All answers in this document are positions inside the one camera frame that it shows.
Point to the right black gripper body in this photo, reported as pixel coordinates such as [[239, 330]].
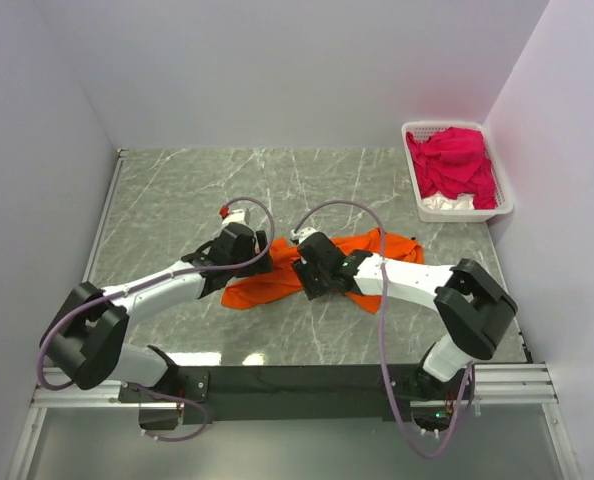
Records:
[[314, 282]]

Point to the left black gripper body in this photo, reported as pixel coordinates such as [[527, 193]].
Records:
[[261, 267]]

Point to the orange t shirt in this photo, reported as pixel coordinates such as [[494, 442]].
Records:
[[282, 281]]

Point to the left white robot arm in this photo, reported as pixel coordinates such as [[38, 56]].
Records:
[[87, 338]]

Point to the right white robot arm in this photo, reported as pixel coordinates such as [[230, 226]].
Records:
[[474, 308]]

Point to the white cloth in basket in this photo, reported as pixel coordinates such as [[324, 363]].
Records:
[[438, 201]]

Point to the black base beam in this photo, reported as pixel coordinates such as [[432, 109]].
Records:
[[239, 393]]

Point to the pink t shirt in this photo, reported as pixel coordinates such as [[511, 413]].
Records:
[[454, 162]]

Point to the white laundry basket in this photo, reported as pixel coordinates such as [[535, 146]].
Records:
[[422, 130]]

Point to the aluminium frame rail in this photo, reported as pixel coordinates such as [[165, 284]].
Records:
[[497, 384]]

